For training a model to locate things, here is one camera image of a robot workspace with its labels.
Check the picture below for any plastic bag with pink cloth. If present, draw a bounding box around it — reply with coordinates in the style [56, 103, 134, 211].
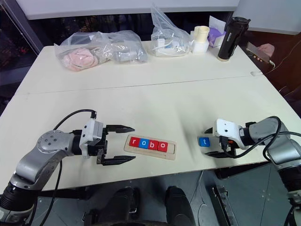
[54, 32, 104, 73]

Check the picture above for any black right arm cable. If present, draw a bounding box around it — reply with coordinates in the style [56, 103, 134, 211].
[221, 115, 301, 165]

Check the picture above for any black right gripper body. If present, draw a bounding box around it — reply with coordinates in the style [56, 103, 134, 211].
[218, 136, 237, 155]

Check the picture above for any bystander's bare hand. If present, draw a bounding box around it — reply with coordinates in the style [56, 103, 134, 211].
[258, 43, 276, 57]

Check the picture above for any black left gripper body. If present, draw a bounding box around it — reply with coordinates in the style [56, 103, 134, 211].
[88, 126, 110, 158]

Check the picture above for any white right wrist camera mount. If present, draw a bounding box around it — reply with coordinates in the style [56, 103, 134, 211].
[212, 118, 244, 150]

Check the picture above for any dark smartphone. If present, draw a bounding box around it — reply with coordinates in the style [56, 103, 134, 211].
[246, 42, 271, 65]

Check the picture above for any plastic bag with white cables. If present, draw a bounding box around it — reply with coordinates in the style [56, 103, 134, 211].
[150, 2, 192, 58]

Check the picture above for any black travel tumbler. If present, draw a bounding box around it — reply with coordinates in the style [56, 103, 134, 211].
[217, 16, 251, 63]

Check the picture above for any cream plastic cup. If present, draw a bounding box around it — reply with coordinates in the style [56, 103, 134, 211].
[193, 25, 210, 43]

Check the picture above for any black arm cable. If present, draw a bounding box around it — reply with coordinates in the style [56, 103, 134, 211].
[29, 108, 98, 226]
[221, 115, 301, 165]

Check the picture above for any plastic bag with grey items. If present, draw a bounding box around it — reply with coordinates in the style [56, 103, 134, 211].
[94, 30, 149, 65]

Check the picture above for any dark rounded shape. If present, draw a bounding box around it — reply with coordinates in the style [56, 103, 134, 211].
[164, 186, 196, 226]
[97, 186, 142, 226]

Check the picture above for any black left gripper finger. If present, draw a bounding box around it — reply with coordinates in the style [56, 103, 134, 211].
[95, 154, 137, 166]
[104, 124, 136, 135]

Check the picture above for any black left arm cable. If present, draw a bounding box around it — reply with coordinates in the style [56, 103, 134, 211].
[29, 108, 98, 226]

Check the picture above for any red letter tile o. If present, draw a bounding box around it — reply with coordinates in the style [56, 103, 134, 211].
[157, 141, 169, 153]

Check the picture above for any blue letter tile t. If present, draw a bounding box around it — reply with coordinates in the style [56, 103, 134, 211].
[198, 137, 211, 148]

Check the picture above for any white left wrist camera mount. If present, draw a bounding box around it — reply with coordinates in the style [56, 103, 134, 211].
[79, 118, 104, 159]

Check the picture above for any dark metal frame post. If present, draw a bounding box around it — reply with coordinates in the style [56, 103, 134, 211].
[4, 0, 45, 57]

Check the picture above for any purple tissue box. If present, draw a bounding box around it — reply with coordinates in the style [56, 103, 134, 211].
[207, 16, 228, 49]

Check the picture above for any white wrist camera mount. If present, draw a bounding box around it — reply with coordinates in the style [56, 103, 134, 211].
[79, 118, 104, 159]
[212, 118, 244, 150]

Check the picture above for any thin phone charging cable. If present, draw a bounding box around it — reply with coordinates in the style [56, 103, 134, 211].
[269, 40, 301, 70]

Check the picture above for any wooden letter tray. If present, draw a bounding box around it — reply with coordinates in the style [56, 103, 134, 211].
[123, 134, 177, 161]

